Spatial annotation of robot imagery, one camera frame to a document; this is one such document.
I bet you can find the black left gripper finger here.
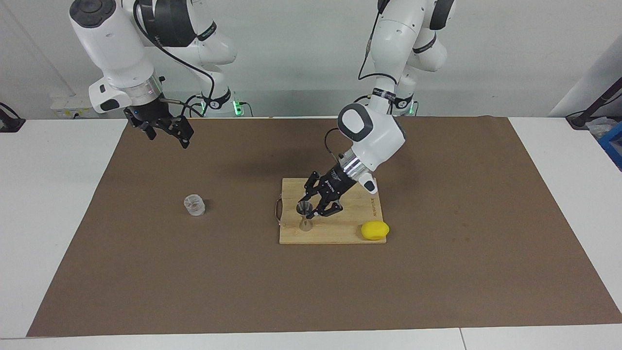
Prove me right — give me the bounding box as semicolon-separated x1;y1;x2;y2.
311;192;344;218
297;171;322;205

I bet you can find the brown table mat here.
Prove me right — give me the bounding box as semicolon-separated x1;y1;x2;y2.
27;116;622;337

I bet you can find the yellow lemon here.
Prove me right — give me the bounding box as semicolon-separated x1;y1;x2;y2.
361;221;390;242

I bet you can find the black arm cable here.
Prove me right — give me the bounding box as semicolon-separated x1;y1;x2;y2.
324;0;414;161
134;0;217;120

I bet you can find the blue plastic box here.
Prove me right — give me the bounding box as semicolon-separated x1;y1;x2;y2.
599;122;622;171

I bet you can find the clear plastic bag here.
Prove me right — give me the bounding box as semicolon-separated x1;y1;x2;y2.
586;117;617;141

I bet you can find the small clear glass cup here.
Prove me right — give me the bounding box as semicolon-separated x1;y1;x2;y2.
184;194;206;216

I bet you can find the white power strip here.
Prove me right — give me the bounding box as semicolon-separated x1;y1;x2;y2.
51;96;93;119

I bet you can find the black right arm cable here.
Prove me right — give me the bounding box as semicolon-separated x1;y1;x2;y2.
134;0;217;120

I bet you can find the bamboo cutting board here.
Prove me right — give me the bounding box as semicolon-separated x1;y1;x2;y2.
274;177;388;245

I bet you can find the black stand base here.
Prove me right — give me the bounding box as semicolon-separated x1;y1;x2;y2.
566;90;622;129

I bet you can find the steel cocktail jigger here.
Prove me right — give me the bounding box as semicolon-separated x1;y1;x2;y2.
296;203;314;232

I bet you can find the black clamp mount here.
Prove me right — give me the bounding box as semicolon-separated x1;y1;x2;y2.
0;102;26;133

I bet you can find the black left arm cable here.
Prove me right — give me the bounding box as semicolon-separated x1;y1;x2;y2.
324;0;414;161

